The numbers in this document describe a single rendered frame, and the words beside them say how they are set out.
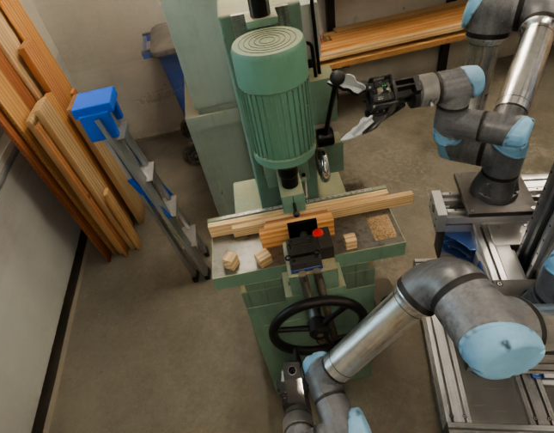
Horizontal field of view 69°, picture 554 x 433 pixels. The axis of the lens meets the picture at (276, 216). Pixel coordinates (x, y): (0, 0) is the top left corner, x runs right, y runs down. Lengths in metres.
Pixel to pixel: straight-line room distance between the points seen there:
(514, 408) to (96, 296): 2.17
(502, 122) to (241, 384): 1.56
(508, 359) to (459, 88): 0.60
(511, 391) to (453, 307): 1.13
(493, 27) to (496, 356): 0.91
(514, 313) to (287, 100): 0.63
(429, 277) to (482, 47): 0.79
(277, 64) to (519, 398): 1.49
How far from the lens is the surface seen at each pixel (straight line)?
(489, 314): 0.75
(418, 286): 0.82
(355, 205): 1.33
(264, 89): 0.96
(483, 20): 1.36
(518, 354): 0.77
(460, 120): 1.11
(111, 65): 3.61
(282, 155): 1.06
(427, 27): 3.43
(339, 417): 0.97
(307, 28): 1.30
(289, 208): 1.22
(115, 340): 2.44
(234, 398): 2.06
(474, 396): 1.83
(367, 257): 1.28
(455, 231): 1.64
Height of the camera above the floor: 1.86
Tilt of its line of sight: 44 degrees down
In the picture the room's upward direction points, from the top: 12 degrees counter-clockwise
